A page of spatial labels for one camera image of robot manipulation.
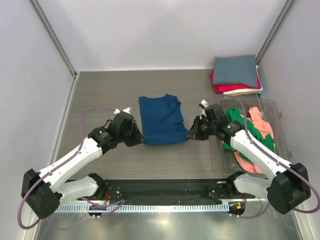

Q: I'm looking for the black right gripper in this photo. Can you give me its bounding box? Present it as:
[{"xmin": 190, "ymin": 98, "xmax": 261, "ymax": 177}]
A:
[{"xmin": 186, "ymin": 115, "xmax": 217, "ymax": 141}]

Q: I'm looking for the blue mickey print t-shirt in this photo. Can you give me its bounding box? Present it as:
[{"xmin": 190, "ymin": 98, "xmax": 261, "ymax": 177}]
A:
[{"xmin": 138, "ymin": 94, "xmax": 189, "ymax": 146}]

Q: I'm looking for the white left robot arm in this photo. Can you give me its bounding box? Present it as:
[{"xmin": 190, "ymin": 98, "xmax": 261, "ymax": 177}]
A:
[{"xmin": 21, "ymin": 107, "xmax": 145, "ymax": 220}]

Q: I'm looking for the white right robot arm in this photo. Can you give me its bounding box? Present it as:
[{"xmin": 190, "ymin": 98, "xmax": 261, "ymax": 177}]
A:
[{"xmin": 186, "ymin": 100, "xmax": 311, "ymax": 215}]

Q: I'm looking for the green t-shirt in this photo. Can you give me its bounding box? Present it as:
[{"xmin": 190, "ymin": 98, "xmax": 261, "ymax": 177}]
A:
[{"xmin": 225, "ymin": 106, "xmax": 275, "ymax": 152}]

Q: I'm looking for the folded red t-shirt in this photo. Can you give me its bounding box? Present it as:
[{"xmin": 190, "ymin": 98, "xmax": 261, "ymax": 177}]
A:
[{"xmin": 209, "ymin": 71, "xmax": 259, "ymax": 94}]

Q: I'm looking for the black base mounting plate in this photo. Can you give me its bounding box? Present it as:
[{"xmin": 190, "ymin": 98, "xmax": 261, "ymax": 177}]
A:
[{"xmin": 106, "ymin": 179, "xmax": 254, "ymax": 206}]

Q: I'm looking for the clear plastic bin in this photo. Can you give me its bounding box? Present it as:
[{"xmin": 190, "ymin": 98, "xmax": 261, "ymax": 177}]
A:
[{"xmin": 206, "ymin": 96, "xmax": 290, "ymax": 179}]

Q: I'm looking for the salmon pink t-shirt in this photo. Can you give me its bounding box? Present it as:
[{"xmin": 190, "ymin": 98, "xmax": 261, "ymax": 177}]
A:
[{"xmin": 233, "ymin": 107, "xmax": 275, "ymax": 174}]

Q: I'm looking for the folded cream t-shirt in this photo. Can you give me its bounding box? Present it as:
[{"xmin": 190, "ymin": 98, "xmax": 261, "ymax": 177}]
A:
[{"xmin": 222, "ymin": 65, "xmax": 264, "ymax": 96}]

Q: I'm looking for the folded grey-blue t-shirt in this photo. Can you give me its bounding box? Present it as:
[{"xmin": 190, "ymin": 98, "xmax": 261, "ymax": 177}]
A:
[{"xmin": 213, "ymin": 54, "xmax": 258, "ymax": 88}]

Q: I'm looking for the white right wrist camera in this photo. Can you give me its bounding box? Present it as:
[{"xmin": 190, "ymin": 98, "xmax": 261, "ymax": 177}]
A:
[{"xmin": 198, "ymin": 99, "xmax": 208, "ymax": 110}]

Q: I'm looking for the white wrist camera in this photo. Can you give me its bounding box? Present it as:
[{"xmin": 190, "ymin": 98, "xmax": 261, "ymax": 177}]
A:
[
  {"xmin": 113, "ymin": 107, "xmax": 132, "ymax": 115},
  {"xmin": 198, "ymin": 99, "xmax": 208, "ymax": 110}
]

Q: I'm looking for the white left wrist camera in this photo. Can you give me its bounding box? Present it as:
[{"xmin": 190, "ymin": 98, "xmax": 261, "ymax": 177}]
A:
[{"xmin": 113, "ymin": 107, "xmax": 132, "ymax": 115}]

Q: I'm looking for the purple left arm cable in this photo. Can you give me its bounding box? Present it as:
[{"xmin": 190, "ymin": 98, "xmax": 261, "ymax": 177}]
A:
[{"xmin": 18, "ymin": 106, "xmax": 126, "ymax": 230}]

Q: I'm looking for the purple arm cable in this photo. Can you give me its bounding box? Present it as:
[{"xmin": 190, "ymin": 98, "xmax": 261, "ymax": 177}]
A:
[
  {"xmin": 204, "ymin": 94, "xmax": 319, "ymax": 221},
  {"xmin": 18, "ymin": 106, "xmax": 126, "ymax": 230}
]

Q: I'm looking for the slotted cable duct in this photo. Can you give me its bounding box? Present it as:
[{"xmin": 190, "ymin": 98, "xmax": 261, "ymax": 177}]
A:
[{"xmin": 55, "ymin": 202, "xmax": 230, "ymax": 214}]

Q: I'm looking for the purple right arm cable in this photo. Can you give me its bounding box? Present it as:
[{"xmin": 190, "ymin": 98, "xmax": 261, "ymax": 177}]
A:
[{"xmin": 204, "ymin": 94, "xmax": 319, "ymax": 221}]

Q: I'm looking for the left aluminium frame post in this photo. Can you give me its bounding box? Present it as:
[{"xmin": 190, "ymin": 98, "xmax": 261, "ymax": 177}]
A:
[{"xmin": 29, "ymin": 0, "xmax": 77, "ymax": 78}]

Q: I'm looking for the aluminium frame post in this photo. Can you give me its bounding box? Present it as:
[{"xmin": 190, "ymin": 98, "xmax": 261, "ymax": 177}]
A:
[
  {"xmin": 29, "ymin": 0, "xmax": 77, "ymax": 78},
  {"xmin": 256, "ymin": 0, "xmax": 297, "ymax": 65}
]

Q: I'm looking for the right aluminium frame post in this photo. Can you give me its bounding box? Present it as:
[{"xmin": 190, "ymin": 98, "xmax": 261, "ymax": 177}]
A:
[{"xmin": 256, "ymin": 0, "xmax": 297, "ymax": 65}]

